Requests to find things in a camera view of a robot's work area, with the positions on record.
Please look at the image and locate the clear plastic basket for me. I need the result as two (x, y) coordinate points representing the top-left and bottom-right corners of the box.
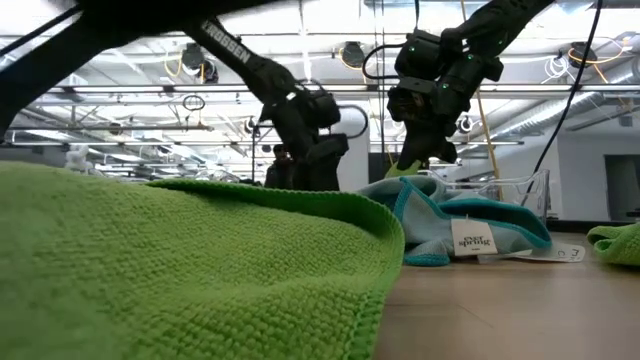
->
(419, 168), (552, 222)
(192, 168), (251, 186)

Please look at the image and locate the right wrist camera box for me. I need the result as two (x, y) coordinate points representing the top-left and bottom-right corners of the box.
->
(387, 87), (434, 126)

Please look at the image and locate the white robot figure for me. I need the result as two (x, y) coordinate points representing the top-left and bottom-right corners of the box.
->
(63, 144), (94, 174)

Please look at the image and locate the black hanging cable reel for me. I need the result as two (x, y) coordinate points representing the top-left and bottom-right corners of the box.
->
(569, 42), (597, 69)
(180, 42), (206, 71)
(342, 41), (366, 69)

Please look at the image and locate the blue microfiber towel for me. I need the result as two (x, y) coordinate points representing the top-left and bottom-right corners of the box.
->
(357, 174), (586, 267)

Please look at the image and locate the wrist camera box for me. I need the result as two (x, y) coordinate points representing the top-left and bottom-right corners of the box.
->
(312, 133), (350, 164)
(387, 87), (434, 126)

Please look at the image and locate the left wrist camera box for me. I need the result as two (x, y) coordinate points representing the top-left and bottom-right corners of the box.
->
(312, 133), (350, 164)

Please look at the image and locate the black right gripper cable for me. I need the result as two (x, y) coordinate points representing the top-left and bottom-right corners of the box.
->
(362, 0), (420, 81)

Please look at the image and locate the dark background cabinet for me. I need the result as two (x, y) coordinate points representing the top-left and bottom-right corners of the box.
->
(368, 152), (401, 181)

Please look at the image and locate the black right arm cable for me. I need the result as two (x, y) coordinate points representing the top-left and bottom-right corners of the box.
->
(519, 0), (604, 207)

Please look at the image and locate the yellow cable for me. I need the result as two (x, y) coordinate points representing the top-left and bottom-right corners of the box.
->
(458, 0), (503, 201)

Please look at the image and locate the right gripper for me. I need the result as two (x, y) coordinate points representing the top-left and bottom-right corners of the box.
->
(396, 78), (477, 172)

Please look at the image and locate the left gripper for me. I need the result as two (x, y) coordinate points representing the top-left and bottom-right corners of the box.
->
(278, 106), (341, 193)

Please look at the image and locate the person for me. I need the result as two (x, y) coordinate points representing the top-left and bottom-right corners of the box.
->
(263, 143), (297, 190)

